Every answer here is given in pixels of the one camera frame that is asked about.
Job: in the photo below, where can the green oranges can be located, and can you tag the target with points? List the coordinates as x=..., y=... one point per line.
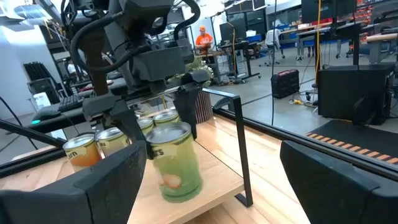
x=166, y=118
x=146, y=124
x=177, y=168
x=112, y=143

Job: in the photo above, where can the black table edge rail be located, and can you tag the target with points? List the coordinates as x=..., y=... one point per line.
x=264, y=128
x=31, y=161

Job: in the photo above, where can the wooden shelf with black frame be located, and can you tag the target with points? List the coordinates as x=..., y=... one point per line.
x=211, y=183

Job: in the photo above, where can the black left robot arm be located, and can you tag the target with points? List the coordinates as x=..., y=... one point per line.
x=136, y=15

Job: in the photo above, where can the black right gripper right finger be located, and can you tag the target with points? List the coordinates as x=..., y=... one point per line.
x=335, y=199

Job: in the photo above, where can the black computer tower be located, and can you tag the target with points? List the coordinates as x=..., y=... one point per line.
x=342, y=90

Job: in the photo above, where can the brown cardboard tube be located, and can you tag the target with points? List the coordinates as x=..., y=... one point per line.
x=382, y=37

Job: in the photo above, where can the green plant in slatted pot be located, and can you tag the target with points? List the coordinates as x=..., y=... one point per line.
x=203, y=107

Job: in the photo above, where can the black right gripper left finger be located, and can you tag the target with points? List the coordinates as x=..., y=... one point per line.
x=93, y=199

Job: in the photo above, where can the black standing desk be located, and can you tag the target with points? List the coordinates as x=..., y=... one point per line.
x=245, y=46

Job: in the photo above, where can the black metal rod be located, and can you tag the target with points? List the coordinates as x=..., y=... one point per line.
x=31, y=133

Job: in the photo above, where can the black equipment case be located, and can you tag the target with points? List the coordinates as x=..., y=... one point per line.
x=284, y=84

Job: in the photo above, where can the black computer mouse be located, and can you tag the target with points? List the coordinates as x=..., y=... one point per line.
x=46, y=115

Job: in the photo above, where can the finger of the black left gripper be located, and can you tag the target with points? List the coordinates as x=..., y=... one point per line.
x=186, y=105
x=124, y=119

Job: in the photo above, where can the person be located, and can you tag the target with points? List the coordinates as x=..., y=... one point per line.
x=204, y=40
x=71, y=68

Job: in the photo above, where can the black headphones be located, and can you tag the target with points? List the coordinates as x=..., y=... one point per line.
x=356, y=112

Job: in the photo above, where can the black monitor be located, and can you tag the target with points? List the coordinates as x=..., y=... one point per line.
x=329, y=9

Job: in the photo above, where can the orange corn can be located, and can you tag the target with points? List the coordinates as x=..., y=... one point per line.
x=84, y=154

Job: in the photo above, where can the office chair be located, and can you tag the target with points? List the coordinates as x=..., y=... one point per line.
x=273, y=40

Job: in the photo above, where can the black mat with orange stripes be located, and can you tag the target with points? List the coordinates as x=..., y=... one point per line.
x=357, y=137

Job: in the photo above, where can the black keyboard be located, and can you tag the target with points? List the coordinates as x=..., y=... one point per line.
x=70, y=103

